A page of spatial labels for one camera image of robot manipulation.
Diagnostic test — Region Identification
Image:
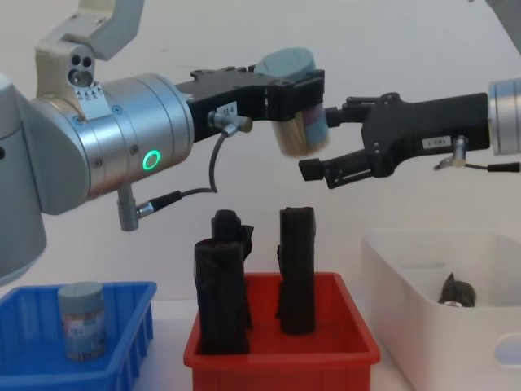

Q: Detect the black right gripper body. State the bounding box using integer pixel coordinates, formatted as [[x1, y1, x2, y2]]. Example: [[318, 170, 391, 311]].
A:
[[361, 92, 489, 179]]

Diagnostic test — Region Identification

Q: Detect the red plastic bin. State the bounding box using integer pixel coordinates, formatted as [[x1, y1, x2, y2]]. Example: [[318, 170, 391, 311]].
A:
[[182, 271, 382, 391]]

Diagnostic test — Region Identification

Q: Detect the white plastic bin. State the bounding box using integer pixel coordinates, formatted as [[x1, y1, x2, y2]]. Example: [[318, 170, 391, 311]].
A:
[[361, 229, 521, 391]]

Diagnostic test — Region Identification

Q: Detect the blue plastic bin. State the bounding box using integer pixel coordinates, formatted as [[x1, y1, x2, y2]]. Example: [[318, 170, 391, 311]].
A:
[[0, 280, 158, 391]]

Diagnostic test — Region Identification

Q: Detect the dark right gripper cable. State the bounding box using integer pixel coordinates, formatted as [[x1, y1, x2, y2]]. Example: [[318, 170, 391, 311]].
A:
[[432, 135, 521, 174]]

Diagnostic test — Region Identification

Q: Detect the grey left gripper cable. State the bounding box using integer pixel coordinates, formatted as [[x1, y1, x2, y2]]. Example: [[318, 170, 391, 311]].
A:
[[116, 110, 254, 232]]

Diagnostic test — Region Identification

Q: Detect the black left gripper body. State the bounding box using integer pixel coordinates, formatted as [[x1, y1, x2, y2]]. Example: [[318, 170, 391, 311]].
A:
[[174, 66, 270, 144]]

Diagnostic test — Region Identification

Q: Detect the toothpick jar with grey cap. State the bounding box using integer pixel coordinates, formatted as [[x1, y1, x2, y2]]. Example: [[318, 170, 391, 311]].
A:
[[57, 281, 108, 362], [254, 47, 331, 158]]

